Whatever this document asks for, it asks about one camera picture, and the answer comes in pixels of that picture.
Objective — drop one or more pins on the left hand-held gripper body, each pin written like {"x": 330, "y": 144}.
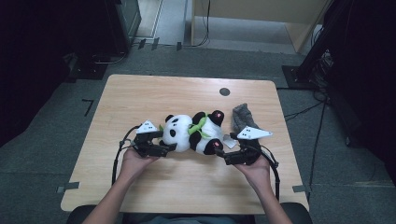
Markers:
{"x": 142, "y": 141}

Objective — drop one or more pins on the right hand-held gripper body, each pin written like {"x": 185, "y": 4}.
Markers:
{"x": 252, "y": 152}

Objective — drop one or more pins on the grey fuzzy cloth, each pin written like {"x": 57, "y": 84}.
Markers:
{"x": 243, "y": 116}

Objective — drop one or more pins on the panda plush toy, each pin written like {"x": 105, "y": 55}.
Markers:
{"x": 180, "y": 133}

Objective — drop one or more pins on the person's right hand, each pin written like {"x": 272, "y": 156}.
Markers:
{"x": 258, "y": 174}

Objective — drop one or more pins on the person's left hand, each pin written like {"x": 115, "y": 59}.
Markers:
{"x": 134, "y": 165}

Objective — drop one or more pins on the round dark table grommet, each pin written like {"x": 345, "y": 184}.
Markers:
{"x": 224, "y": 91}

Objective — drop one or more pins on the grey floor tape piece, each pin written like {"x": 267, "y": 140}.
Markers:
{"x": 300, "y": 188}

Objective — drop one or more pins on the person's grey-blue clothing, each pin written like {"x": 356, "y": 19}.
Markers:
{"x": 193, "y": 219}

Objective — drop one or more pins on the black chair armrest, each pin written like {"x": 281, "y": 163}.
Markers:
{"x": 77, "y": 214}
{"x": 300, "y": 213}

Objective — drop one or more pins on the black metal stand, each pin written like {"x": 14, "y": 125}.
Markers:
{"x": 294, "y": 76}

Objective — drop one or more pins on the black cabinet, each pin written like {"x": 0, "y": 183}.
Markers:
{"x": 120, "y": 25}

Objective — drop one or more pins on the light wooden furniture panel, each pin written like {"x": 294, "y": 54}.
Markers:
{"x": 249, "y": 9}

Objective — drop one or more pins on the dark curtain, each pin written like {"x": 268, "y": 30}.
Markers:
{"x": 37, "y": 62}
{"x": 367, "y": 77}

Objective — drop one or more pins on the black floor base plate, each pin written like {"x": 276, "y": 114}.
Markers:
{"x": 90, "y": 70}

